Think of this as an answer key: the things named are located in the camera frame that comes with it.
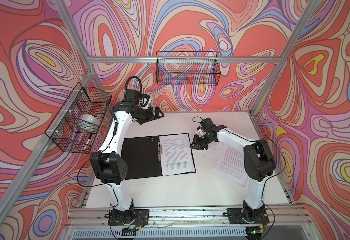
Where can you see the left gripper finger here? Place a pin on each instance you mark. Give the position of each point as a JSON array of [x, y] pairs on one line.
[[157, 115], [156, 111]]

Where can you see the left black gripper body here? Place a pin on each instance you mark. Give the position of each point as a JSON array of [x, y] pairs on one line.
[[144, 115]]

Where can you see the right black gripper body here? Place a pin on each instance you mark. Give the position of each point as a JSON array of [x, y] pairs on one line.
[[204, 138]]

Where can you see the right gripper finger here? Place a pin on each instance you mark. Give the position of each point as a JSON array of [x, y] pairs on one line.
[[201, 145], [195, 145]]

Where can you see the highlighted printed paper sheet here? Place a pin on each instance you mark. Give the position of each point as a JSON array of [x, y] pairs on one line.
[[177, 157]]

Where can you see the blue file folder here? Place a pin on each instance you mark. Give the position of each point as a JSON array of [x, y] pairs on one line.
[[141, 156]]

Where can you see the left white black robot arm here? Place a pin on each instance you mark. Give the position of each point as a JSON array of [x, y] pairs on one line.
[[107, 164]]

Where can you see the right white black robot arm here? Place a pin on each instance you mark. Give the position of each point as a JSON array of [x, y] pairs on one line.
[[259, 163]]

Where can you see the metal folder clip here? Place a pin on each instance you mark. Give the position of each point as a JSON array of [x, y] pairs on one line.
[[159, 151]]

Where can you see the far printed paper sheet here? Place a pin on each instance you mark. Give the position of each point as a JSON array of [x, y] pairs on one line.
[[214, 149]]

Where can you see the right printed paper sheet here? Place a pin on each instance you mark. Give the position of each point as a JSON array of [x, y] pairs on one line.
[[230, 164]]

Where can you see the white bowl in basket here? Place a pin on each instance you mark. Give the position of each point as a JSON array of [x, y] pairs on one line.
[[90, 119]]

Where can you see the black marker pen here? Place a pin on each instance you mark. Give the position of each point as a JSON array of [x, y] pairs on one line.
[[87, 143]]

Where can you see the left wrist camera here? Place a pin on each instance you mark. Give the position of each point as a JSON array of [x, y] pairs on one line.
[[145, 100]]

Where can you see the back black wire basket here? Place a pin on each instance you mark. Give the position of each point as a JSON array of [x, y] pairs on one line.
[[187, 68]]

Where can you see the black wire basket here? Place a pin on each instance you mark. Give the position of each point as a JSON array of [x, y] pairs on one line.
[[187, 68], [67, 131]]

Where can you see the left black wire basket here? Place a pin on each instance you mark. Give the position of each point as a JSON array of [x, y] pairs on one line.
[[67, 131]]

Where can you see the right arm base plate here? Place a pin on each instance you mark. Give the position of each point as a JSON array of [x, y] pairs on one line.
[[247, 216]]

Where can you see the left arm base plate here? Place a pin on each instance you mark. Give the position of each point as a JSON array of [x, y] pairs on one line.
[[134, 218]]

